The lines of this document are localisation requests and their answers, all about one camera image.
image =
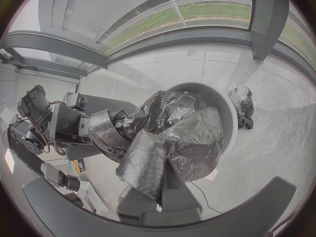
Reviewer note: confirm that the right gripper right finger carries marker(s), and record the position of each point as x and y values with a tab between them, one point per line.
177	194

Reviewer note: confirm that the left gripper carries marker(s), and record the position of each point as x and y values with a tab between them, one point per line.
65	126

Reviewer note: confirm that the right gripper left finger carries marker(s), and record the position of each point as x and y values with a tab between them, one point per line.
143	162

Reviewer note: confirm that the black plastic bag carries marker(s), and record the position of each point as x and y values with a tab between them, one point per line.
192	137

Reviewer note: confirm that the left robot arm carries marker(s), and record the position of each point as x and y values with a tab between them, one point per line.
33	100

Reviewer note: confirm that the white trash bin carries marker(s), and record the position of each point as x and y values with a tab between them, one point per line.
229	122

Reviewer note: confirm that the crumpled black plastic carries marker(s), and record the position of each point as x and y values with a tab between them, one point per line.
246	110

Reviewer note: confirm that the clear printed wrapper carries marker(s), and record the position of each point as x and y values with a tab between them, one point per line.
237	92

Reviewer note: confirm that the window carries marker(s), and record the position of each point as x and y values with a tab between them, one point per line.
266	21

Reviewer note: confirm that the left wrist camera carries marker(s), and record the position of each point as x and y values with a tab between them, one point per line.
77	101

